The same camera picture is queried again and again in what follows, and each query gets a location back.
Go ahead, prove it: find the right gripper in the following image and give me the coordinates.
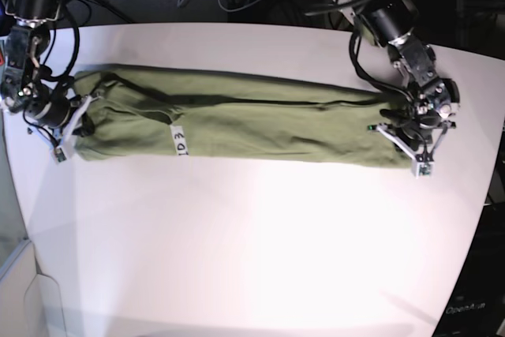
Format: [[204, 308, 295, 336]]
[[22, 95, 96, 148]]

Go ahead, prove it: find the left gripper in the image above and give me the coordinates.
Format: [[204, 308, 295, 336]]
[[367, 106, 458, 166]]

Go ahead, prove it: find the green T-shirt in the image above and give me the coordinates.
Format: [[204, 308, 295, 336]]
[[74, 66, 410, 169]]

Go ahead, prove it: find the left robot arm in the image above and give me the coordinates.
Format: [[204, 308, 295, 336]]
[[308, 0, 460, 176]]

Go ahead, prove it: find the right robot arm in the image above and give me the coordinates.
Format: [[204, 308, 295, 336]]
[[1, 0, 93, 153]]

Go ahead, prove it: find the white ID label tag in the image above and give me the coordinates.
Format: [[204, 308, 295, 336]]
[[170, 125, 189, 156]]

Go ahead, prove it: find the black OpenArm base box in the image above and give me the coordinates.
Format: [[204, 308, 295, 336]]
[[433, 206, 504, 336]]

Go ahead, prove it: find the white side cabinet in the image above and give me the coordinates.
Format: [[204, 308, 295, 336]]
[[1, 239, 67, 336]]

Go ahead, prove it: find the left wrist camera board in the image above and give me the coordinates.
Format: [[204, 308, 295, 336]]
[[411, 159, 434, 178]]

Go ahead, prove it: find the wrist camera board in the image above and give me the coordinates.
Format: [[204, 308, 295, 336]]
[[52, 145, 68, 164], [411, 159, 434, 178]]

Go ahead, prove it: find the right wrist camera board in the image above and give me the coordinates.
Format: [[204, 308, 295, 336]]
[[52, 145, 68, 164]]

